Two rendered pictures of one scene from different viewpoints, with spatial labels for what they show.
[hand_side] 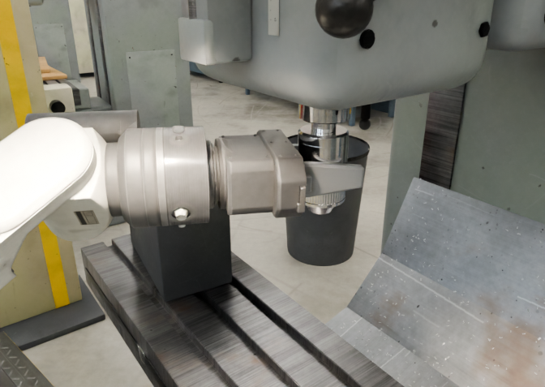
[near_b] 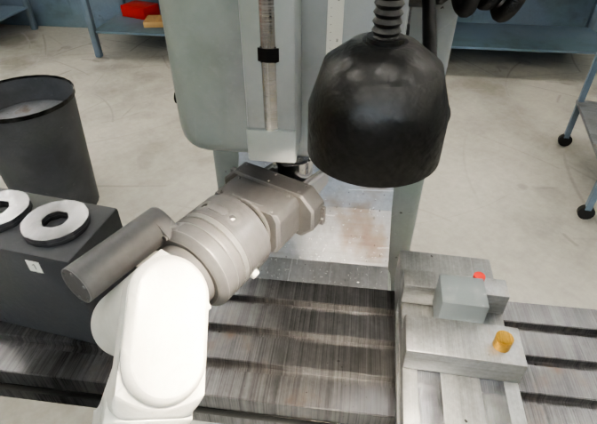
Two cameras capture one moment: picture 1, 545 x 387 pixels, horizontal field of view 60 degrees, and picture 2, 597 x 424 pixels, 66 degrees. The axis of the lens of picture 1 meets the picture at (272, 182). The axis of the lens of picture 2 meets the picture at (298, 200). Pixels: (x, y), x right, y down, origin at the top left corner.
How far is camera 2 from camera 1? 0.34 m
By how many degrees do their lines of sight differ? 43
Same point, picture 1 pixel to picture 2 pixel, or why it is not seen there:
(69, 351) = not seen: outside the picture
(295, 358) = (253, 313)
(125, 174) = (223, 271)
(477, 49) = not seen: hidden behind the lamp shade
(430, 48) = not seen: hidden behind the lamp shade
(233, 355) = (211, 343)
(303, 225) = (40, 189)
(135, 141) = (209, 240)
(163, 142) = (227, 228)
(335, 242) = (81, 190)
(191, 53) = (272, 156)
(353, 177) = (324, 179)
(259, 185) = (293, 220)
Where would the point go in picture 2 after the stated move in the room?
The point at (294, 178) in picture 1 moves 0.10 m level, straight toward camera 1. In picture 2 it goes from (318, 204) to (394, 252)
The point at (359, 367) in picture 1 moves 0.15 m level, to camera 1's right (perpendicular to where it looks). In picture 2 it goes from (295, 291) to (348, 248)
